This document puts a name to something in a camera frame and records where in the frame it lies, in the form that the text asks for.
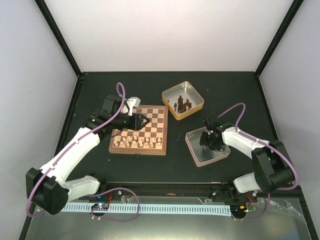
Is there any wooden chess board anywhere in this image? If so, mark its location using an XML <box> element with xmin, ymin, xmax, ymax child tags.
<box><xmin>108</xmin><ymin>105</ymin><xmax>168</xmax><ymax>156</ymax></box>

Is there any gold tin box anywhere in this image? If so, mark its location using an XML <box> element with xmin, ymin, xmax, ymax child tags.
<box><xmin>162</xmin><ymin>81</ymin><xmax>205</xmax><ymax>121</ymax></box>

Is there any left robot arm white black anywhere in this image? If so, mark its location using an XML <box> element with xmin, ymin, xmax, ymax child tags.
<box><xmin>25</xmin><ymin>95</ymin><xmax>149</xmax><ymax>216</ymax></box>

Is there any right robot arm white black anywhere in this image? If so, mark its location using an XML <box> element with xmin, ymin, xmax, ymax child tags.
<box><xmin>199</xmin><ymin>117</ymin><xmax>297</xmax><ymax>202</ymax></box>

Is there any pile of dark chess pieces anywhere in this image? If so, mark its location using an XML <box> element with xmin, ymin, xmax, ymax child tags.
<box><xmin>173</xmin><ymin>95</ymin><xmax>192</xmax><ymax>114</ymax></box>

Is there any small circuit board left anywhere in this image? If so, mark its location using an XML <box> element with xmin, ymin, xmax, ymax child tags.
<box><xmin>91</xmin><ymin>203</ymin><xmax>110</xmax><ymax>211</ymax></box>

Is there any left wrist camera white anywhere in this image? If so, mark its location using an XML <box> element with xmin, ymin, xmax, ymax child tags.
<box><xmin>126</xmin><ymin>97</ymin><xmax>141</xmax><ymax>116</ymax></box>

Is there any white slotted cable duct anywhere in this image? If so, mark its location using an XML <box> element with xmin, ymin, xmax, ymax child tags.
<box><xmin>61</xmin><ymin>202</ymin><xmax>231</xmax><ymax>217</ymax></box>

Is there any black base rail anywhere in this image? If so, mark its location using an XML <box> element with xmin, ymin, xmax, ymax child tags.
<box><xmin>97</xmin><ymin>182</ymin><xmax>235</xmax><ymax>200</ymax></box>

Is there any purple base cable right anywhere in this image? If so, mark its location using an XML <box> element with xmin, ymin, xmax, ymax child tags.
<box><xmin>230</xmin><ymin>192</ymin><xmax>271</xmax><ymax>223</ymax></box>

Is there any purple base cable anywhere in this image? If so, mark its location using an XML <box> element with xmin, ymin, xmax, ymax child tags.
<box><xmin>89</xmin><ymin>187</ymin><xmax>142</xmax><ymax>223</ymax></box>
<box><xmin>230</xmin><ymin>192</ymin><xmax>271</xmax><ymax>223</ymax></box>

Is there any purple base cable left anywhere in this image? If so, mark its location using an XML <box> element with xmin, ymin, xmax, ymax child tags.
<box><xmin>89</xmin><ymin>187</ymin><xmax>142</xmax><ymax>223</ymax></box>

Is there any left black frame post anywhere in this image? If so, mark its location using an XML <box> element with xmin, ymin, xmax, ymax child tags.
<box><xmin>34</xmin><ymin>0</ymin><xmax>83</xmax><ymax>78</ymax></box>

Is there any black frame post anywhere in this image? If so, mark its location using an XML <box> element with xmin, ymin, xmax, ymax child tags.
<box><xmin>34</xmin><ymin>0</ymin><xmax>83</xmax><ymax>78</ymax></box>
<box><xmin>254</xmin><ymin>0</ymin><xmax>305</xmax><ymax>77</ymax></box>

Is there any right black frame post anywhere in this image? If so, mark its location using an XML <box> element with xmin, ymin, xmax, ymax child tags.
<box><xmin>254</xmin><ymin>0</ymin><xmax>305</xmax><ymax>77</ymax></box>

